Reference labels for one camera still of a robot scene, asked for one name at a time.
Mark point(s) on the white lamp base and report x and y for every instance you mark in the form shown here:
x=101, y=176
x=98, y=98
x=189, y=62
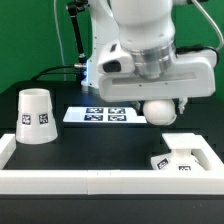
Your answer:
x=180, y=158

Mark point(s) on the white marker tag sheet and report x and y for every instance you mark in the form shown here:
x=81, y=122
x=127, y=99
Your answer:
x=102, y=115

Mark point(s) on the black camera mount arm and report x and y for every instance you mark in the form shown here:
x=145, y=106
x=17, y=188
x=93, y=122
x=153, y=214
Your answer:
x=74, y=8

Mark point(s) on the white lamp bulb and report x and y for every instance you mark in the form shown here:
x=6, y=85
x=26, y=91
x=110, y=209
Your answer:
x=160, y=112

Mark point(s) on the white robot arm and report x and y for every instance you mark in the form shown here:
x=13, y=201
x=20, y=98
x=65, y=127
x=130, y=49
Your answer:
x=136, y=25

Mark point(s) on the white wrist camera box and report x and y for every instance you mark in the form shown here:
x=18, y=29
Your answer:
x=113, y=59

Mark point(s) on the white U-shaped fence frame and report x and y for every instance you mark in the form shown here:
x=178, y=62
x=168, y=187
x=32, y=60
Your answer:
x=94, y=182

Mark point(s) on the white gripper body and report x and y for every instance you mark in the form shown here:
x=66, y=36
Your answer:
x=163, y=74

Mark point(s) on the white lamp shade cone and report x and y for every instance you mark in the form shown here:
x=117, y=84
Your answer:
x=35, y=123

